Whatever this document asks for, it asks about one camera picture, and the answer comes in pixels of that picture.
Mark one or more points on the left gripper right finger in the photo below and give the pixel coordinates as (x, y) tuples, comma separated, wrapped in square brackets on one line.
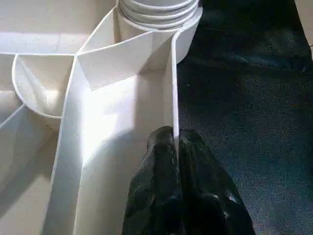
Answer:
[(207, 195)]

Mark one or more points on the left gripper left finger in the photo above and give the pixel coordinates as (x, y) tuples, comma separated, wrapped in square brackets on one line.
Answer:
[(156, 191)]

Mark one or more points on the white plastic table top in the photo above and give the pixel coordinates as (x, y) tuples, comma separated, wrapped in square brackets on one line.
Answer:
[(85, 110)]

